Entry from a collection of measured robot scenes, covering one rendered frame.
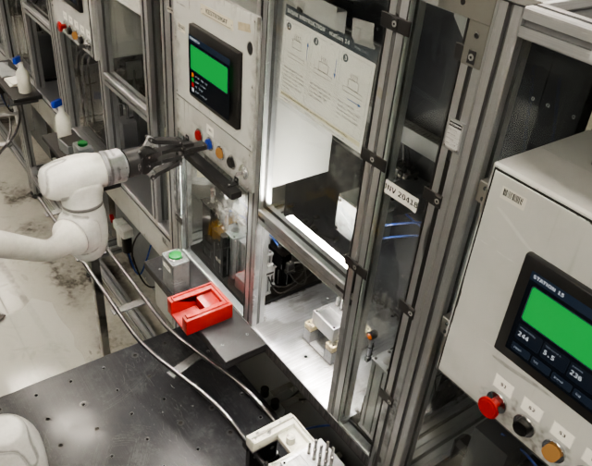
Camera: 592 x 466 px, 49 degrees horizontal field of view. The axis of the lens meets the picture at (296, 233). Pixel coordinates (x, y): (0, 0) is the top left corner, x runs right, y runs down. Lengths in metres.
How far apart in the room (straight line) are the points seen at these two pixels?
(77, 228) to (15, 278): 2.07
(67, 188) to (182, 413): 0.79
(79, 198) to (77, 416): 0.72
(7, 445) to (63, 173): 0.65
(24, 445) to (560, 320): 1.24
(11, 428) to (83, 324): 1.69
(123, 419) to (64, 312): 1.49
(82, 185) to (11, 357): 1.75
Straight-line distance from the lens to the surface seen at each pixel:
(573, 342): 1.05
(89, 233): 1.70
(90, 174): 1.66
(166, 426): 2.02
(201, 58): 1.73
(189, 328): 1.93
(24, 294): 3.62
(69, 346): 3.28
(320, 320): 1.85
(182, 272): 2.04
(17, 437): 1.72
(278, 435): 1.76
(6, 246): 1.51
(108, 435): 2.02
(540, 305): 1.06
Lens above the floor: 2.26
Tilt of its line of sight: 35 degrees down
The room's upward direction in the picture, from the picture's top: 5 degrees clockwise
